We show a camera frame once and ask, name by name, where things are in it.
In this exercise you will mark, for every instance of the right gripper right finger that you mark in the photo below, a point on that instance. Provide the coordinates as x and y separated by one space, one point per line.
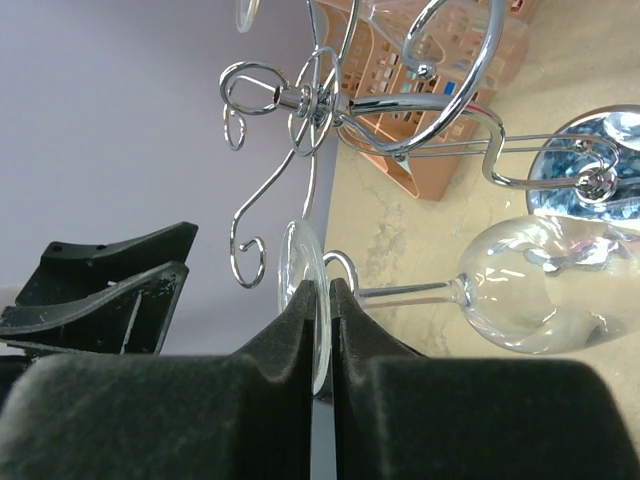
402 415

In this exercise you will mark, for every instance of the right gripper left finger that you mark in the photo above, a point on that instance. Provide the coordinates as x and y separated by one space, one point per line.
246 415

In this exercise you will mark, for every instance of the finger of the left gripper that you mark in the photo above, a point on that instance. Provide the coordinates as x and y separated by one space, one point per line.
130 317
68 272

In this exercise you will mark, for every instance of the clear wine glass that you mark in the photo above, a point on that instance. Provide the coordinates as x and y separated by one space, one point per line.
535 284
454 31

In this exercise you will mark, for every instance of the chrome wine glass rack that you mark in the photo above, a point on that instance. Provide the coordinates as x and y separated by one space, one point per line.
461 127

